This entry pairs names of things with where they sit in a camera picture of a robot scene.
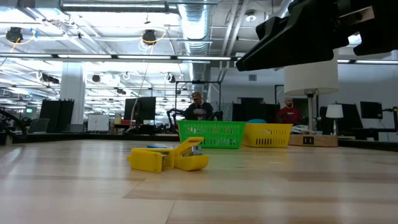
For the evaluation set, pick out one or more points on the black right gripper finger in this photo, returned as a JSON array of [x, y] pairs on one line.
[[382, 37], [295, 40]]

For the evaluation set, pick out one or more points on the yellow mini stapler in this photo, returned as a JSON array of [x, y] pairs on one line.
[[146, 160], [192, 163]]

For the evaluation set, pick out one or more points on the white pillar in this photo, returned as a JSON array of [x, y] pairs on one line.
[[73, 93]]

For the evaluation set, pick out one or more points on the small white table lamp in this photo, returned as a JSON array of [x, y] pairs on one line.
[[334, 111]]

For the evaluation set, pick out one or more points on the yellow plastic basket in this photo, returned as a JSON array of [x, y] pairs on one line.
[[267, 127]]

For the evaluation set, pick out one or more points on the black partition panel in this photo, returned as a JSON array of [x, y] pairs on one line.
[[56, 115]]

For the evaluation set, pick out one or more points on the black aluminium table frame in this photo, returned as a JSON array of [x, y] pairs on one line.
[[62, 137]]

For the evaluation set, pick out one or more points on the black ceiling device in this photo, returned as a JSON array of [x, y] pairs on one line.
[[14, 34], [149, 36]]

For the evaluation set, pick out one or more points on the grey office chair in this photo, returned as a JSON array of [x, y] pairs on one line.
[[38, 126]]

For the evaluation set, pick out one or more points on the green plastic basket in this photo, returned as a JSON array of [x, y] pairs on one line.
[[224, 133]]

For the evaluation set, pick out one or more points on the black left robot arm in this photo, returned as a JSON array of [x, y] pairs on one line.
[[15, 124]]

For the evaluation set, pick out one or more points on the white cabinet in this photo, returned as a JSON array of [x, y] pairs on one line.
[[98, 123]]

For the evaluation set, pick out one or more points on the silver air duct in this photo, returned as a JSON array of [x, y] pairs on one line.
[[194, 25]]

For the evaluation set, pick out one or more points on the black monitor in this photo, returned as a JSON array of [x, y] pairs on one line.
[[371, 110], [140, 109]]

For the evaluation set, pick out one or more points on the blue mini stapler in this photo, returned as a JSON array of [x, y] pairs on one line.
[[157, 146]]

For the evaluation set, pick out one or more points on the table lamp white shade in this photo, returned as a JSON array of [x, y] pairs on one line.
[[311, 77]]

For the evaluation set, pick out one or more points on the person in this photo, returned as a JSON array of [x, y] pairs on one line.
[[199, 109], [289, 115]]

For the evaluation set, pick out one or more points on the long ceiling light bar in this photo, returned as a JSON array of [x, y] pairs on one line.
[[124, 57]]

